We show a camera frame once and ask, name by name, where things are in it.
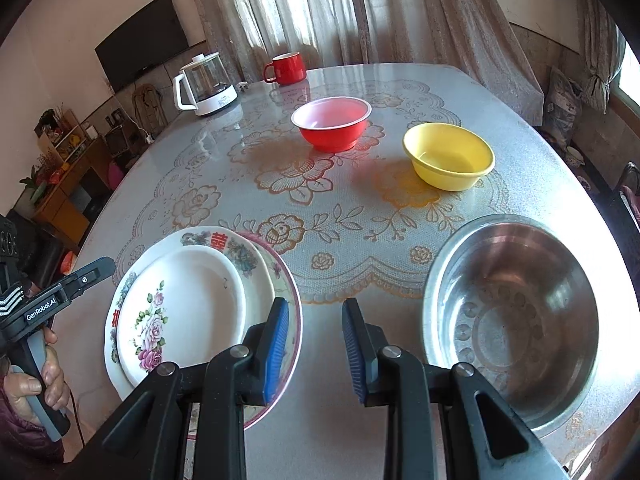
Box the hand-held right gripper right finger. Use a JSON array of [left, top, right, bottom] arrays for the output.
[[341, 298, 571, 480]]

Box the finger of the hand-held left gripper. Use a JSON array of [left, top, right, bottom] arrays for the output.
[[62, 257, 117, 306]]

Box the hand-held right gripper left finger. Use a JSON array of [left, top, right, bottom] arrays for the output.
[[62, 297, 291, 480]]

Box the large pink-rimmed floral plate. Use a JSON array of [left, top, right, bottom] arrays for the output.
[[234, 231, 304, 432]]

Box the white plate with rose print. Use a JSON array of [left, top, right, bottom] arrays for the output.
[[116, 248, 249, 387]]

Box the white plate with red print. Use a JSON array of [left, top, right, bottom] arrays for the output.
[[104, 226, 277, 402]]

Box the stainless steel basin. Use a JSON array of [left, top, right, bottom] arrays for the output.
[[422, 214, 600, 437]]

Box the yellow plastic bowl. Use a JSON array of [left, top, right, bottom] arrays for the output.
[[402, 123, 496, 192]]

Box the red plastic bowl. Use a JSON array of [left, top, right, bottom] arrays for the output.
[[291, 96, 374, 153]]

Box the person's left forearm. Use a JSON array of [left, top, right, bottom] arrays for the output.
[[0, 385, 67, 467]]

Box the person's left hand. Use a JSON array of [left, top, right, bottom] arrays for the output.
[[4, 327, 72, 423]]

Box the wooden desk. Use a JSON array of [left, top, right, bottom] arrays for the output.
[[19, 109, 117, 253]]

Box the white electric glass kettle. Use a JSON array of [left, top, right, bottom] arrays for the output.
[[172, 53, 240, 117]]

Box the black flat television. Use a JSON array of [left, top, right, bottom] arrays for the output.
[[94, 0, 190, 94]]

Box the red mug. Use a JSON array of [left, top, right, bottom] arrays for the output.
[[263, 52, 308, 86]]

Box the dark chair with cloth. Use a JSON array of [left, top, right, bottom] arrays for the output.
[[607, 161, 640, 266]]

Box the patterned sack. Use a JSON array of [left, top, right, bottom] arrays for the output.
[[544, 66, 584, 147]]

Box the beige sheer curtain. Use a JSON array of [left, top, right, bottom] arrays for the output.
[[181, 0, 545, 127]]

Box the barred window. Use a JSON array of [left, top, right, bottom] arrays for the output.
[[607, 42, 640, 128]]

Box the grey tied curtain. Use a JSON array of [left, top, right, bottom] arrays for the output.
[[574, 0, 627, 115]]

